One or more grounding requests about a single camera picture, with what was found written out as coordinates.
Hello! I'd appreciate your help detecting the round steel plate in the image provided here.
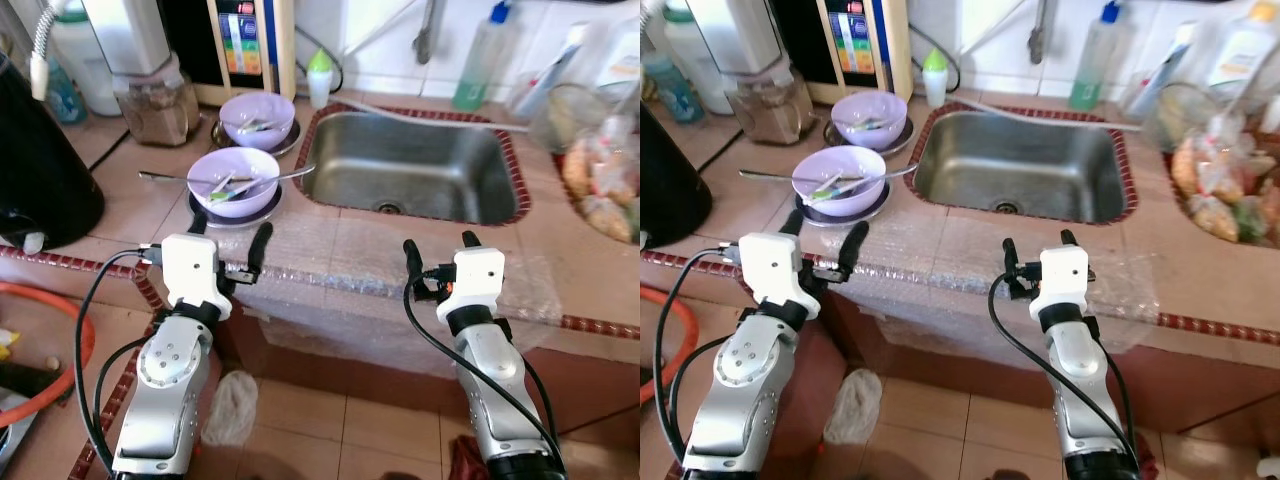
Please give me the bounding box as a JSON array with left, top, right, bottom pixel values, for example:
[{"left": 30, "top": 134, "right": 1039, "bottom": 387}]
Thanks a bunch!
[
  {"left": 795, "top": 185, "right": 891, "bottom": 228},
  {"left": 190, "top": 185, "right": 285, "bottom": 229},
  {"left": 210, "top": 118, "right": 304, "bottom": 159},
  {"left": 824, "top": 118, "right": 915, "bottom": 158}
]

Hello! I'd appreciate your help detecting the purple plastic bowl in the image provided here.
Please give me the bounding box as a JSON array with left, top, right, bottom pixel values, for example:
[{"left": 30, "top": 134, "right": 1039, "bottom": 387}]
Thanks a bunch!
[
  {"left": 187, "top": 147, "right": 281, "bottom": 219},
  {"left": 219, "top": 93, "right": 297, "bottom": 151},
  {"left": 792, "top": 146, "right": 887, "bottom": 219},
  {"left": 831, "top": 91, "right": 909, "bottom": 151}
]

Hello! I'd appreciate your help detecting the black round kitchen appliance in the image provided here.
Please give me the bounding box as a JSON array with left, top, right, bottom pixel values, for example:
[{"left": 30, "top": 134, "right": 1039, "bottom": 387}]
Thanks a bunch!
[
  {"left": 0, "top": 45, "right": 106, "bottom": 253},
  {"left": 640, "top": 105, "right": 713, "bottom": 251}
]

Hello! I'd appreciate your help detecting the clear bubble wrap sheet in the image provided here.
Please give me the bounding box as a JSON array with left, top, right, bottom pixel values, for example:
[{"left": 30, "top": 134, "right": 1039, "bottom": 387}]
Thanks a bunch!
[
  {"left": 815, "top": 215, "right": 1161, "bottom": 351},
  {"left": 215, "top": 215, "right": 563, "bottom": 379}
]

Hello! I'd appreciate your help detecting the stainless steel sink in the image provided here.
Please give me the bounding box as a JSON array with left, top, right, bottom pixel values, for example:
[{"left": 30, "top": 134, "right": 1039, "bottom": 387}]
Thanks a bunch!
[
  {"left": 298, "top": 108, "right": 523, "bottom": 225},
  {"left": 912, "top": 108, "right": 1129, "bottom": 223}
]

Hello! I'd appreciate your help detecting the white blender with glass jar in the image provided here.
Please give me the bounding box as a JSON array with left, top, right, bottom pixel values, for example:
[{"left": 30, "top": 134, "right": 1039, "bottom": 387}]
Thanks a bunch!
[
  {"left": 685, "top": 0, "right": 816, "bottom": 146},
  {"left": 83, "top": 0, "right": 201, "bottom": 148}
]

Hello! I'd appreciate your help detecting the thin white counter pipe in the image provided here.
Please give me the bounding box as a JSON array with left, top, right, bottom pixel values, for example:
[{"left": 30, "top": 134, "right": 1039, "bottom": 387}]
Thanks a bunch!
[
  {"left": 950, "top": 95, "right": 1143, "bottom": 133},
  {"left": 335, "top": 95, "right": 531, "bottom": 133}
]

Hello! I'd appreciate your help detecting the plastic bag of food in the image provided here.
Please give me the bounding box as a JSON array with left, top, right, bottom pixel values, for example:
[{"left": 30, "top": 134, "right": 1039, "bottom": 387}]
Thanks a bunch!
[
  {"left": 1170, "top": 115, "right": 1280, "bottom": 249},
  {"left": 560, "top": 118, "right": 641, "bottom": 246}
]

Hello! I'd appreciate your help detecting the orange plastic basin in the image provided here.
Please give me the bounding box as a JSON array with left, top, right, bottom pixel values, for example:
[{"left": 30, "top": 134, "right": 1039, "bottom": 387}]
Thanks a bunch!
[
  {"left": 640, "top": 285, "right": 699, "bottom": 404},
  {"left": 0, "top": 282, "right": 97, "bottom": 429}
]

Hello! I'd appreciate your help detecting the clear plastic container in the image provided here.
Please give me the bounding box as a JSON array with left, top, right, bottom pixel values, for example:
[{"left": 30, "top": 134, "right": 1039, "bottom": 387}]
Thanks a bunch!
[
  {"left": 528, "top": 83, "right": 606, "bottom": 153},
  {"left": 1143, "top": 82, "right": 1221, "bottom": 153}
]

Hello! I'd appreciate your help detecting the green soap bottle blue cap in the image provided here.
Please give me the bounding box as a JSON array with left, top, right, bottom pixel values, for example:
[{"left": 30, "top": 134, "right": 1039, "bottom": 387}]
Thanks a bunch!
[
  {"left": 452, "top": 0, "right": 514, "bottom": 113},
  {"left": 1068, "top": 0, "right": 1126, "bottom": 111}
]

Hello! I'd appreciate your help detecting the small teal bottle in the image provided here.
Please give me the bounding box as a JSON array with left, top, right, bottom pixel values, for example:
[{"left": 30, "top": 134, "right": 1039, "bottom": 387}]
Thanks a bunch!
[
  {"left": 45, "top": 62, "right": 87, "bottom": 126},
  {"left": 645, "top": 55, "right": 706, "bottom": 126}
]

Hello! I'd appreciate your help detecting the small white bottle green cap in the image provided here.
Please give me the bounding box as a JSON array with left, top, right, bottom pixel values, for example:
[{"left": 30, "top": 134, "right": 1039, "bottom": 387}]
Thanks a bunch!
[
  {"left": 922, "top": 48, "right": 949, "bottom": 109},
  {"left": 307, "top": 48, "right": 334, "bottom": 109}
]

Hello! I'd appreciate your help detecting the beige water ionizer with panel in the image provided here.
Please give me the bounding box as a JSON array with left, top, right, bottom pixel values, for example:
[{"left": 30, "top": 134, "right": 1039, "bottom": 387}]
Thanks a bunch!
[
  {"left": 160, "top": 0, "right": 298, "bottom": 107},
  {"left": 770, "top": 0, "right": 913, "bottom": 105}
]

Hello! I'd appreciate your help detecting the white toothpaste tube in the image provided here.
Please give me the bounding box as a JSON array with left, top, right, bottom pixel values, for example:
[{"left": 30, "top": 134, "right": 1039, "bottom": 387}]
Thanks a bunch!
[
  {"left": 513, "top": 25, "right": 591, "bottom": 121},
  {"left": 1125, "top": 22, "right": 1196, "bottom": 121}
]

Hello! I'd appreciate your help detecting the white plastic jug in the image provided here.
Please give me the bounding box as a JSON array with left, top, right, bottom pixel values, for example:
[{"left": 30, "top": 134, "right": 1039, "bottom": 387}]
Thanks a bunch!
[
  {"left": 660, "top": 5, "right": 736, "bottom": 101},
  {"left": 50, "top": 10, "right": 123, "bottom": 117}
]

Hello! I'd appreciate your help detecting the white bottle yellow liquid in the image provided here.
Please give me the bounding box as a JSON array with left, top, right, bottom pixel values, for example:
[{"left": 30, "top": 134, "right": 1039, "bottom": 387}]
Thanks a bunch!
[
  {"left": 595, "top": 15, "right": 641, "bottom": 91},
  {"left": 1205, "top": 0, "right": 1280, "bottom": 101}
]

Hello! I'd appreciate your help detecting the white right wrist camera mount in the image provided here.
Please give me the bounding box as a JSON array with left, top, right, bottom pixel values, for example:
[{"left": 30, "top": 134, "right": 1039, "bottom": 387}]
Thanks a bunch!
[
  {"left": 437, "top": 247, "right": 506, "bottom": 323},
  {"left": 1030, "top": 243, "right": 1091, "bottom": 321}
]

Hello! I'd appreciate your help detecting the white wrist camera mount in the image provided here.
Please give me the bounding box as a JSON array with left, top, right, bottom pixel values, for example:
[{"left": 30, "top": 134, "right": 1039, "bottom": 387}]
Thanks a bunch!
[
  {"left": 738, "top": 232, "right": 821, "bottom": 321},
  {"left": 1030, "top": 243, "right": 1091, "bottom": 321},
  {"left": 437, "top": 247, "right": 506, "bottom": 323},
  {"left": 160, "top": 235, "right": 233, "bottom": 321}
]

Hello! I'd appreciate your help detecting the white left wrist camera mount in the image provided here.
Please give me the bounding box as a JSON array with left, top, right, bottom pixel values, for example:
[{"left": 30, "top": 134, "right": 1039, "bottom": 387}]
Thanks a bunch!
[
  {"left": 738, "top": 232, "right": 821, "bottom": 321},
  {"left": 160, "top": 235, "right": 233, "bottom": 321}
]

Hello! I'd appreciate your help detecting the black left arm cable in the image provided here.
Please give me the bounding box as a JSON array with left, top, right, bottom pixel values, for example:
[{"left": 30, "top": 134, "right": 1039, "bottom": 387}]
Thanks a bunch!
[
  {"left": 655, "top": 248, "right": 746, "bottom": 471},
  {"left": 75, "top": 248, "right": 166, "bottom": 476}
]

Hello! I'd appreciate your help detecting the metal wall faucet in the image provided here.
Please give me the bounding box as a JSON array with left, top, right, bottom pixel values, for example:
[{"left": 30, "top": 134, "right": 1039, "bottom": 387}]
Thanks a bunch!
[
  {"left": 1028, "top": 0, "right": 1059, "bottom": 66},
  {"left": 413, "top": 0, "right": 447, "bottom": 66}
]

